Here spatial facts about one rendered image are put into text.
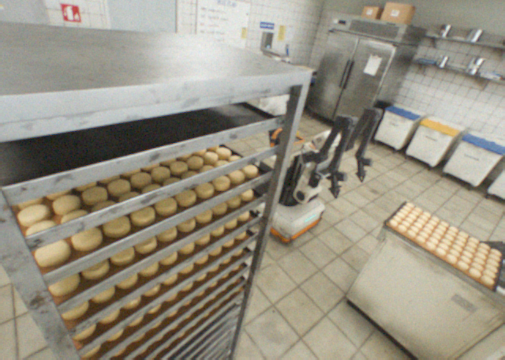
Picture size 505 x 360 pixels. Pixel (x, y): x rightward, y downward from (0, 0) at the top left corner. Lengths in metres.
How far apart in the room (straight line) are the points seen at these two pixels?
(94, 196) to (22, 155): 0.19
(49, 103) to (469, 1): 5.86
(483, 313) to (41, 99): 2.06
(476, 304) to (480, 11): 4.72
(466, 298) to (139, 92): 1.93
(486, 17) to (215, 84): 5.54
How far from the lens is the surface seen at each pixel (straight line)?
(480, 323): 2.10
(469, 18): 5.91
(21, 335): 2.39
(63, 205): 0.70
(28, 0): 4.32
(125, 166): 0.48
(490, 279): 1.95
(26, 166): 0.53
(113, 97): 0.40
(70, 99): 0.38
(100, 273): 0.67
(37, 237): 0.51
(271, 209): 0.87
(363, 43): 5.48
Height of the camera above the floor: 1.93
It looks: 33 degrees down
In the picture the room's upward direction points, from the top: 11 degrees clockwise
